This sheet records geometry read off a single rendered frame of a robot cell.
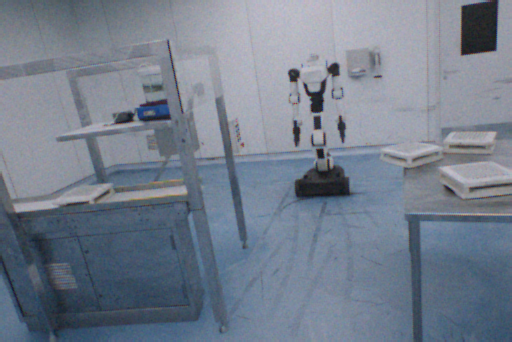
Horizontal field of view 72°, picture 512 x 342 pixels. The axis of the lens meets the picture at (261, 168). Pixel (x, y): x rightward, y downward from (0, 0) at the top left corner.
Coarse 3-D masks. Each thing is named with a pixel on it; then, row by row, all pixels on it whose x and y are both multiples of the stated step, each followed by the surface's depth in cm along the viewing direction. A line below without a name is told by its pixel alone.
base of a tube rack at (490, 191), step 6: (438, 180) 170; (444, 180) 165; (450, 180) 164; (450, 186) 159; (456, 186) 156; (492, 186) 150; (498, 186) 150; (504, 186) 149; (510, 186) 148; (456, 192) 153; (474, 192) 148; (480, 192) 147; (486, 192) 147; (492, 192) 147; (498, 192) 147; (504, 192) 147; (510, 192) 147; (462, 198) 149; (468, 198) 148
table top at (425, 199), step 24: (432, 144) 233; (504, 144) 211; (408, 168) 195; (432, 168) 190; (408, 192) 164; (432, 192) 160; (408, 216) 144; (432, 216) 141; (456, 216) 138; (480, 216) 135; (504, 216) 132
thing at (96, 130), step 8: (192, 112) 207; (136, 120) 198; (152, 120) 187; (160, 120) 181; (168, 120) 175; (80, 128) 200; (88, 128) 193; (96, 128) 187; (104, 128) 181; (112, 128) 178; (120, 128) 176; (128, 128) 175; (136, 128) 175; (144, 128) 175; (152, 128) 174; (64, 136) 180; (72, 136) 179; (80, 136) 179; (88, 136) 178; (96, 136) 178
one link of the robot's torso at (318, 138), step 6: (324, 102) 380; (324, 108) 376; (324, 114) 375; (312, 120) 377; (318, 120) 380; (312, 126) 377; (318, 126) 381; (318, 132) 376; (324, 132) 377; (312, 138) 377; (318, 138) 375; (324, 138) 374; (312, 144) 380; (318, 144) 379; (324, 144) 378
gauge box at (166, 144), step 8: (192, 120) 206; (160, 128) 202; (192, 128) 205; (160, 136) 204; (168, 136) 203; (192, 136) 203; (160, 144) 205; (168, 144) 205; (176, 144) 204; (192, 144) 203; (160, 152) 207; (168, 152) 206; (176, 152) 206
